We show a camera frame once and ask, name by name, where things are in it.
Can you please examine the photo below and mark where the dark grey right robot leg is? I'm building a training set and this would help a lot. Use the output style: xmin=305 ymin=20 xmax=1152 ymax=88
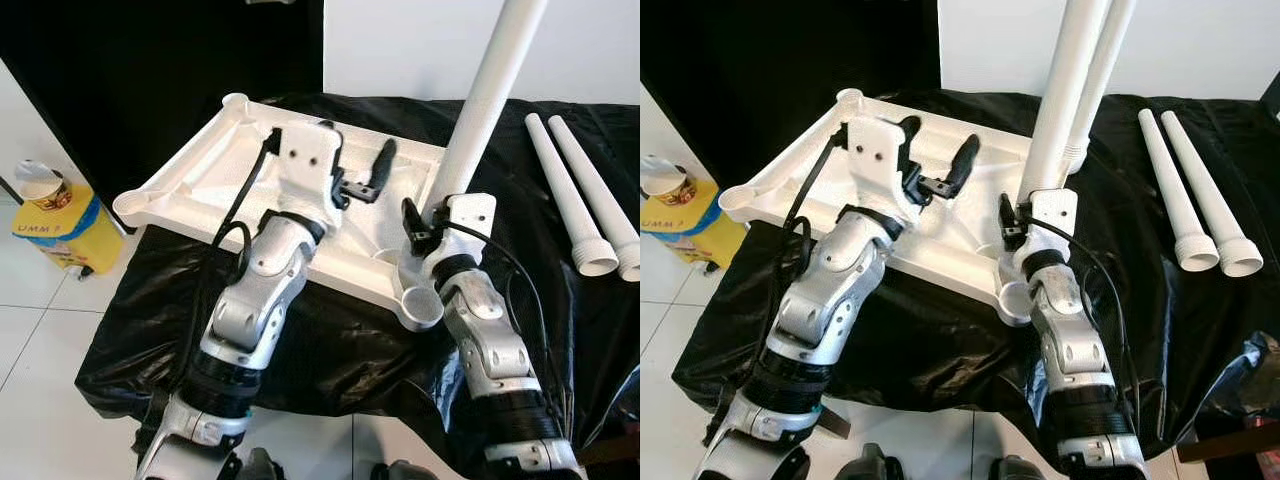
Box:
xmin=372 ymin=460 xmax=439 ymax=480
xmin=990 ymin=455 xmax=1048 ymax=480

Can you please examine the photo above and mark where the dark grey robot leg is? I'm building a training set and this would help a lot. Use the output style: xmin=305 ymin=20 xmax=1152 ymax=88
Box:
xmin=372 ymin=460 xmax=439 ymax=480
xmin=835 ymin=443 xmax=906 ymax=480
xmin=990 ymin=455 xmax=1048 ymax=480
xmin=235 ymin=448 xmax=288 ymax=480

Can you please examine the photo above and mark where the black plastic table sheet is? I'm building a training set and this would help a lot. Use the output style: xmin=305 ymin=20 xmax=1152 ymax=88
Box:
xmin=75 ymin=95 xmax=641 ymax=471
xmin=670 ymin=90 xmax=1280 ymax=471

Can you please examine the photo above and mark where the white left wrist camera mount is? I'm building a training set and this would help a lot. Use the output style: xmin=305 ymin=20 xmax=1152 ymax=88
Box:
xmin=850 ymin=118 xmax=926 ymax=221
xmin=275 ymin=125 xmax=346 ymax=221

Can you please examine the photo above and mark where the white plastic table leg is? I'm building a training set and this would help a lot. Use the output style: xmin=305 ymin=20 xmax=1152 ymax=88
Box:
xmin=523 ymin=113 xmax=621 ymax=278
xmin=1138 ymin=108 xmax=1221 ymax=273
xmin=430 ymin=0 xmax=552 ymax=216
xmin=547 ymin=115 xmax=641 ymax=283
xmin=1018 ymin=0 xmax=1113 ymax=206
xmin=1065 ymin=0 xmax=1139 ymax=176
xmin=1160 ymin=110 xmax=1265 ymax=279

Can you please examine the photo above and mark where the black door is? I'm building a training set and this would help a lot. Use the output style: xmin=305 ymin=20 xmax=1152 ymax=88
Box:
xmin=640 ymin=0 xmax=941 ymax=191
xmin=0 ymin=0 xmax=326 ymax=201

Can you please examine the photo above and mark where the yellow cardboard box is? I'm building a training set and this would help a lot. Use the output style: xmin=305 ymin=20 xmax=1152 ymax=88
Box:
xmin=12 ymin=180 xmax=123 ymax=276
xmin=640 ymin=180 xmax=721 ymax=266

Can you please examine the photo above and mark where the white plastic table top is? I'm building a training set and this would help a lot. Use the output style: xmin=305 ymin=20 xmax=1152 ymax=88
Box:
xmin=112 ymin=92 xmax=471 ymax=333
xmin=718 ymin=87 xmax=1086 ymax=328

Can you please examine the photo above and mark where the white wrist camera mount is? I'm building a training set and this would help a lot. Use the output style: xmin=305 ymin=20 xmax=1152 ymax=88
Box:
xmin=1020 ymin=188 xmax=1079 ymax=256
xmin=275 ymin=125 xmax=346 ymax=221
xmin=850 ymin=118 xmax=926 ymax=221
xmin=430 ymin=193 xmax=498 ymax=263

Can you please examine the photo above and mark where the dark grey left robot leg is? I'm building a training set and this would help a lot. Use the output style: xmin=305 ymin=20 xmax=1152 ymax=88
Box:
xmin=835 ymin=443 xmax=906 ymax=480
xmin=235 ymin=448 xmax=288 ymax=480

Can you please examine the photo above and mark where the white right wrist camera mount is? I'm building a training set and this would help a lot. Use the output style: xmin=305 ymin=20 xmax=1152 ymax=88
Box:
xmin=1020 ymin=188 xmax=1079 ymax=256
xmin=430 ymin=193 xmax=498 ymax=263

